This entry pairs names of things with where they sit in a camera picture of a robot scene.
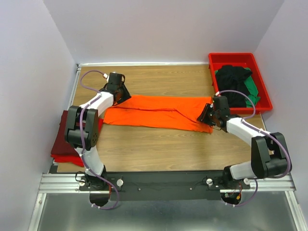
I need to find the orange t shirt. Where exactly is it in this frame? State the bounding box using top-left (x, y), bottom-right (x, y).
top-left (103, 95), bottom-right (213, 133)

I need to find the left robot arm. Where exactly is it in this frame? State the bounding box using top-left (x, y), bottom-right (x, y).
top-left (64, 70), bottom-right (131, 183)

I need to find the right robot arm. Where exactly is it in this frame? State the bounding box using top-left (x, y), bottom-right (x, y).
top-left (197, 96), bottom-right (292, 182)

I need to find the black t shirt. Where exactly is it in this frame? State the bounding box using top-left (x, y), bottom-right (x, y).
top-left (215, 65), bottom-right (252, 108)

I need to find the green t shirt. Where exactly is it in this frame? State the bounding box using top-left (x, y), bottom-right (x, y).
top-left (241, 67), bottom-right (260, 106)

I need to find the red plastic bin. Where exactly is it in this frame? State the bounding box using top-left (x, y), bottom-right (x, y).
top-left (208, 52), bottom-right (273, 114)

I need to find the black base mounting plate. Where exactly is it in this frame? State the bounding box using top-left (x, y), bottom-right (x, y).
top-left (75, 170), bottom-right (250, 206)

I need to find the dark red folded shirt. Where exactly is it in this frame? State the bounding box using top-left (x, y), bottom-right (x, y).
top-left (51, 110), bottom-right (74, 156)

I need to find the bright red folded shirt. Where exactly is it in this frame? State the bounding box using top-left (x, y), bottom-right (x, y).
top-left (50, 117), bottom-right (104, 167)

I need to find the aluminium extrusion rail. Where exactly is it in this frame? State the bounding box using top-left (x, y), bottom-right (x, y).
top-left (29, 173), bottom-right (307, 231)

